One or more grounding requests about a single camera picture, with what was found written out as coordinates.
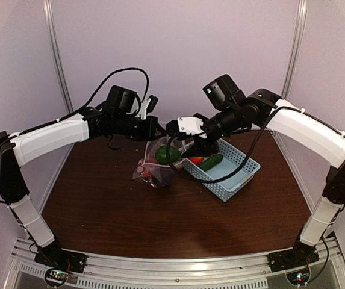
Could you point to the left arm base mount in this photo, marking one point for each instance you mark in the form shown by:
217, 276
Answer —
61, 263

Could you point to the light blue plastic basket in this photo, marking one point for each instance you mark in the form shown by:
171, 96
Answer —
232, 158

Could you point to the right aluminium frame post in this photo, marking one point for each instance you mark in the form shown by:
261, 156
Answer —
299, 30

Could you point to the purple toy eggplant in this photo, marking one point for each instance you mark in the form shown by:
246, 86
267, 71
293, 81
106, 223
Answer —
161, 176

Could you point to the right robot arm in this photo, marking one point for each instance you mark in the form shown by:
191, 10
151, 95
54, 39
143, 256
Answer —
268, 110

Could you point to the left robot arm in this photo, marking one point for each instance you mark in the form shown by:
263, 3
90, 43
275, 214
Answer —
20, 148

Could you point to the left aluminium frame post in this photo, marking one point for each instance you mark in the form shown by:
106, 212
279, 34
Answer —
55, 50

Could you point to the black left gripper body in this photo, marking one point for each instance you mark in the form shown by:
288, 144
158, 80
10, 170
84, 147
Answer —
123, 126

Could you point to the green toy cucumber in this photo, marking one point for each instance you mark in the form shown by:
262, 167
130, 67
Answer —
210, 162

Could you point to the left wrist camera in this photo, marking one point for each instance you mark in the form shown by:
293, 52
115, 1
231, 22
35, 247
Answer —
147, 106

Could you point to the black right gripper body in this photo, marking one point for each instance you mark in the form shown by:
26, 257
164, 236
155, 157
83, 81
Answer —
227, 121

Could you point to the front aluminium rail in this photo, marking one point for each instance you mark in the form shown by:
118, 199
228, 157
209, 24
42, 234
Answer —
243, 271

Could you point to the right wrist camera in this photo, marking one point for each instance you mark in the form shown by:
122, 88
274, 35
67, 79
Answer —
186, 125

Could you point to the clear zip top bag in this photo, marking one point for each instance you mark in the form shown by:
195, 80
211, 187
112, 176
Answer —
155, 156

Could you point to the aluminium frame post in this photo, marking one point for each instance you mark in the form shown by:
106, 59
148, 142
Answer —
299, 30
55, 50

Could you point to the orange red toy pepper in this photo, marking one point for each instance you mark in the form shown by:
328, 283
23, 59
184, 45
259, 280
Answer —
196, 160

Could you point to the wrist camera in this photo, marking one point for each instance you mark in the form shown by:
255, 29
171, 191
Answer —
147, 106
186, 125

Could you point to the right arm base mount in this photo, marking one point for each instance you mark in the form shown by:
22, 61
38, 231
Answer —
295, 261

